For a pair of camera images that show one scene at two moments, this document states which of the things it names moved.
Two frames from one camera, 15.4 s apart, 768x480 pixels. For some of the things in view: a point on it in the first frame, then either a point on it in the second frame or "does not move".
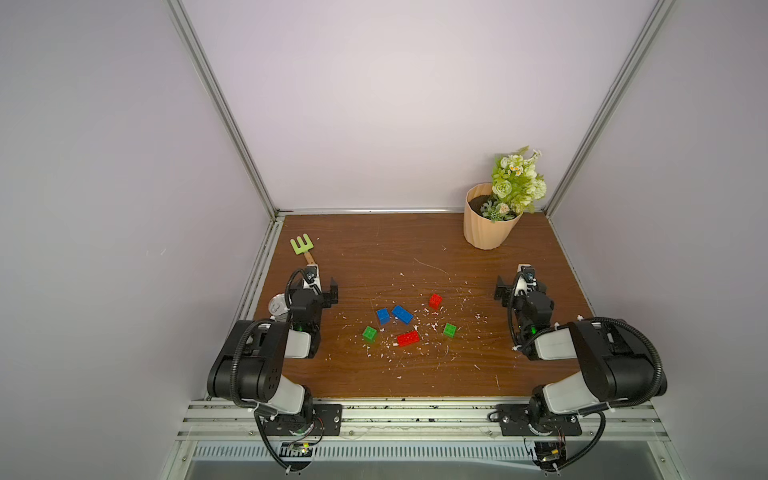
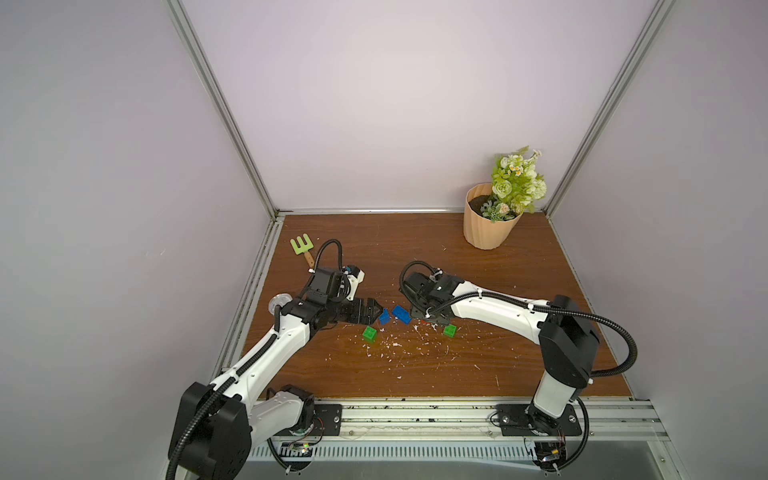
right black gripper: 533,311 → 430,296
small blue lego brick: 383,316 does not move
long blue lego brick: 402,314 does not move
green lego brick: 370,334 does not move
